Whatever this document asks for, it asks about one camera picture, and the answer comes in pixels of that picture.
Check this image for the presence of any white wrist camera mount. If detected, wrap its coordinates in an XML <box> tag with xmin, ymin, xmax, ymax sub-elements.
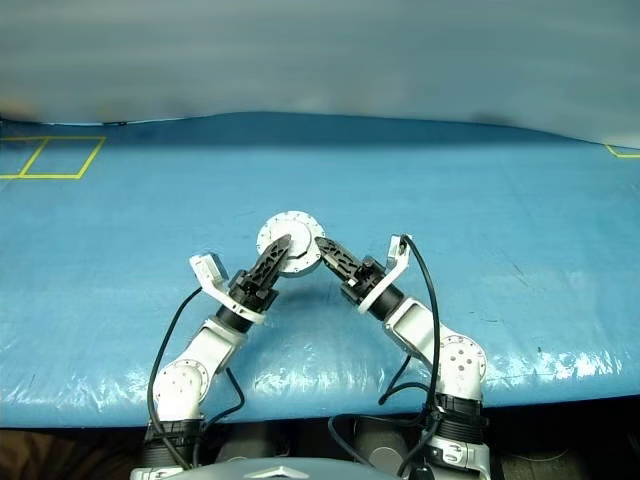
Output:
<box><xmin>188</xmin><ymin>252</ymin><xmax>266</xmax><ymax>325</ymax></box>
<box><xmin>357</xmin><ymin>233</ymin><xmax>414</xmax><ymax>315</ymax></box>

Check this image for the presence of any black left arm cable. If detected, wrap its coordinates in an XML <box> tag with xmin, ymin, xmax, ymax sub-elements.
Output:
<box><xmin>147</xmin><ymin>288</ymin><xmax>246</xmax><ymax>471</ymax></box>

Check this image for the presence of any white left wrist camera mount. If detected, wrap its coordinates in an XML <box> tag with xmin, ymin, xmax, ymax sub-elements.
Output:
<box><xmin>188</xmin><ymin>252</ymin><xmax>266</xmax><ymax>325</ymax></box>

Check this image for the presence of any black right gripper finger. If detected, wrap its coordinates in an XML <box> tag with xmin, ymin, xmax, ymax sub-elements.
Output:
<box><xmin>317</xmin><ymin>252</ymin><xmax>351</xmax><ymax>285</ymax></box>
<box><xmin>314</xmin><ymin>236</ymin><xmax>360</xmax><ymax>282</ymax></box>

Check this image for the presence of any silver robot torso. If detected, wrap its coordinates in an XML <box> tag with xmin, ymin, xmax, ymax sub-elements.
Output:
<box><xmin>129</xmin><ymin>462</ymin><xmax>401</xmax><ymax>480</ymax></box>

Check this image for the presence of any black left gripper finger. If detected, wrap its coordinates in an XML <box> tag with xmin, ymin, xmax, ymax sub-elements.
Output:
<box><xmin>267</xmin><ymin>234</ymin><xmax>293</xmax><ymax>292</ymax></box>
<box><xmin>244</xmin><ymin>232</ymin><xmax>292</xmax><ymax>289</ymax></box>

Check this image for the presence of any silver round motor lid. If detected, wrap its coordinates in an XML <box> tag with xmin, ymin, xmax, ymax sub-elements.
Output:
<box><xmin>256</xmin><ymin>209</ymin><xmax>326</xmax><ymax>266</ymax></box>

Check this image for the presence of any blue plastic table cover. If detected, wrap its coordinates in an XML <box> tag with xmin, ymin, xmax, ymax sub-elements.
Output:
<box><xmin>0</xmin><ymin>110</ymin><xmax>640</xmax><ymax>430</ymax></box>

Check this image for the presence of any grey rounded cylinder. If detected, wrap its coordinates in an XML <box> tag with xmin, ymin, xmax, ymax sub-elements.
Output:
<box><xmin>352</xmin><ymin>414</ymin><xmax>409</xmax><ymax>474</ymax></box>
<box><xmin>214</xmin><ymin>423</ymin><xmax>281</xmax><ymax>466</ymax></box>

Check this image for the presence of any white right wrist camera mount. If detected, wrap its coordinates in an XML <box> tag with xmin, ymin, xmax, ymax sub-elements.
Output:
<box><xmin>357</xmin><ymin>233</ymin><xmax>414</xmax><ymax>315</ymax></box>

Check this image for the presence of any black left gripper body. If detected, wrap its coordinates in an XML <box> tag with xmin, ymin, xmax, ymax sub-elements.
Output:
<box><xmin>227</xmin><ymin>268</ymin><xmax>281</xmax><ymax>316</ymax></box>

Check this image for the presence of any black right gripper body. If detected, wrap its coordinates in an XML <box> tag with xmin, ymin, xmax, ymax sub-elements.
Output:
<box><xmin>339</xmin><ymin>256</ymin><xmax>387</xmax><ymax>307</ymax></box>

